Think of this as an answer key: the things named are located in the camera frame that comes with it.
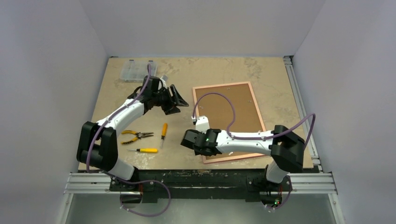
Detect yellow screwdriver small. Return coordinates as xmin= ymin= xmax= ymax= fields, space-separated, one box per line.
xmin=160 ymin=123 xmax=168 ymax=149

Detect yellow screwdriver near front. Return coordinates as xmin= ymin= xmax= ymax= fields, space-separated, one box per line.
xmin=128 ymin=148 xmax=158 ymax=154

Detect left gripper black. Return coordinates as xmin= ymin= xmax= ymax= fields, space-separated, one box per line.
xmin=152 ymin=85 xmax=188 ymax=115

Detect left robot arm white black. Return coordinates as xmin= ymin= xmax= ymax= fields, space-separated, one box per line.
xmin=76 ymin=75 xmax=189 ymax=191

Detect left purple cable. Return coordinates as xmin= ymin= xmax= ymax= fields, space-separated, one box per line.
xmin=85 ymin=63 xmax=171 ymax=217

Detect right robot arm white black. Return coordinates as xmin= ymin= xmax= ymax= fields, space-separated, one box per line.
xmin=181 ymin=125 xmax=306 ymax=190

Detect pink photo frame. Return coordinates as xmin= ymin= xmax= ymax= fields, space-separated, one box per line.
xmin=192 ymin=81 xmax=267 ymax=164

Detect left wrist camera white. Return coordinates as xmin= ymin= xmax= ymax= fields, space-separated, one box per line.
xmin=160 ymin=75 xmax=169 ymax=88

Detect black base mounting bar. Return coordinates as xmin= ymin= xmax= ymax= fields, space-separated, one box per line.
xmin=109 ymin=168 xmax=292 ymax=208

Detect yellow handled pliers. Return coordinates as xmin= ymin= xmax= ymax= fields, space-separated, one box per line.
xmin=121 ymin=130 xmax=154 ymax=145

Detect clear plastic organizer box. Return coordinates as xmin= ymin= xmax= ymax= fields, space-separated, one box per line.
xmin=119 ymin=59 xmax=157 ymax=83

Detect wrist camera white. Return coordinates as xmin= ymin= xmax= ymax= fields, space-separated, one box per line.
xmin=191 ymin=116 xmax=210 ymax=133
xmin=160 ymin=75 xmax=169 ymax=88

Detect aluminium rail frame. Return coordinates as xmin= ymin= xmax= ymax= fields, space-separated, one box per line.
xmin=63 ymin=56 xmax=346 ymax=224

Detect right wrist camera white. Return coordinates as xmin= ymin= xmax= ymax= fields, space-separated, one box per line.
xmin=191 ymin=116 xmax=210 ymax=133

